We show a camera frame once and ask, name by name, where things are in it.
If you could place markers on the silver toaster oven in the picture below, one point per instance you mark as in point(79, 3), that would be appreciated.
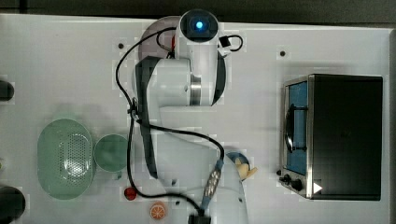
point(332, 137)

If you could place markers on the black round base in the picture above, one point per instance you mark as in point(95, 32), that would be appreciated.
point(12, 204)
point(6, 91)

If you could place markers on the black round base upper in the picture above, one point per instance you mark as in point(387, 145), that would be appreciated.
point(6, 91)

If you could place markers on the dark red toy fruit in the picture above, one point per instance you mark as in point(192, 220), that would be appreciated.
point(129, 194)

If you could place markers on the green oval colander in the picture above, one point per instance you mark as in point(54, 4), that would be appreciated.
point(64, 159)

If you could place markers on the black round base lower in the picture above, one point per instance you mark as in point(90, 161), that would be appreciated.
point(12, 204)

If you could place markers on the blue small bowl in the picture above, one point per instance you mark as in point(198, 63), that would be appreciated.
point(238, 158)

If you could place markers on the green cup with handle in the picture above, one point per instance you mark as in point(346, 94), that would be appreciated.
point(110, 154)

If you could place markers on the orange slice toy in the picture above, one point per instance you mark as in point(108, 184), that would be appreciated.
point(158, 211)

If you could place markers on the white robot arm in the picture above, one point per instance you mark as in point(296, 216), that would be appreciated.
point(196, 76)

